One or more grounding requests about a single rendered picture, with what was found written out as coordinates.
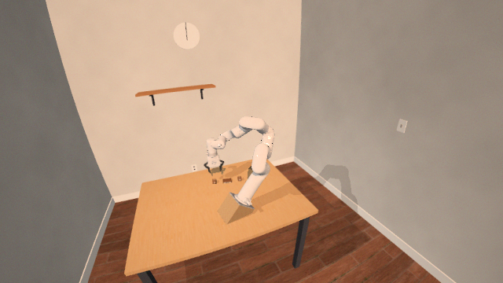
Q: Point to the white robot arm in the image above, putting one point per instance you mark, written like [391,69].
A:
[262,152]

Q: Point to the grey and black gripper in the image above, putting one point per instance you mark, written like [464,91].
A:
[213,161]

